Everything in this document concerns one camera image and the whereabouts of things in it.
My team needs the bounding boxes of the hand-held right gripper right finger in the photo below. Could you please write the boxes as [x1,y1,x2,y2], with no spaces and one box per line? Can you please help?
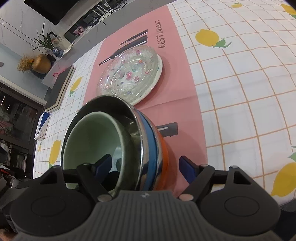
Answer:
[179,156,252,202]

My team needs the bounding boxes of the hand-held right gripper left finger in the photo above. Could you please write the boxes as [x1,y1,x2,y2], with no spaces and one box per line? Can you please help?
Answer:
[39,154,114,202]

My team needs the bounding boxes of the orange steel bowl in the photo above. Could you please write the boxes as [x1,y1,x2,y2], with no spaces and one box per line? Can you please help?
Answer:
[153,130,168,191]

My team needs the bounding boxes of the green ceramic bowl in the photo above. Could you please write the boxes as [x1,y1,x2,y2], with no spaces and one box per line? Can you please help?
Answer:
[62,112,139,193]

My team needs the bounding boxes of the blue steel bowl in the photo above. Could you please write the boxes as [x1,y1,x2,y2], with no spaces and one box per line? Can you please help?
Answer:
[61,95,160,192]

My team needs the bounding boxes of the white fruit-print plate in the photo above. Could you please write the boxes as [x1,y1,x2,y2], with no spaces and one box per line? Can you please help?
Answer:
[129,54,163,105]

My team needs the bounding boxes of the blue and white box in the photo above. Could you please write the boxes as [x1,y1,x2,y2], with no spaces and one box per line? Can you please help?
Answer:
[35,112,51,141]

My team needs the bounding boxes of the pink placemat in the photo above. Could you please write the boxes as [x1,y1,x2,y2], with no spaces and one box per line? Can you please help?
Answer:
[82,5,208,197]

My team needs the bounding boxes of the black book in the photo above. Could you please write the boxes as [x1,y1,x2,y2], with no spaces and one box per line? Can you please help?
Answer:
[45,65,76,113]

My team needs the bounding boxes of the dark glass cabinet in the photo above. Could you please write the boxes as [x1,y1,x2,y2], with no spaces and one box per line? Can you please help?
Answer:
[0,81,45,181]

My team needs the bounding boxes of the pink basket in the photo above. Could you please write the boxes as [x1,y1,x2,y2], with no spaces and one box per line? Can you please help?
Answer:
[53,66,70,77]

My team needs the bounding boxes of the gold vase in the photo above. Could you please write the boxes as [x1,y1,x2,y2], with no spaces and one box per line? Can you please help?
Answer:
[32,54,52,73]

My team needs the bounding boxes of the dried yellow flowers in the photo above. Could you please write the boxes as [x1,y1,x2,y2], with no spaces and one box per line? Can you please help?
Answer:
[17,54,35,73]

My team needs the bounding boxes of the green leafy plant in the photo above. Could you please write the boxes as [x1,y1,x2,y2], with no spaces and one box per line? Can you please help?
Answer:
[32,22,58,50]

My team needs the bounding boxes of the white router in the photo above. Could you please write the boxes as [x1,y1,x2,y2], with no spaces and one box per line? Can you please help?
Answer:
[92,0,116,16]

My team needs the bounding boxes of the black television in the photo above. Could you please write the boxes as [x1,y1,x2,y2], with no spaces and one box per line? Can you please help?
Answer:
[23,0,97,25]

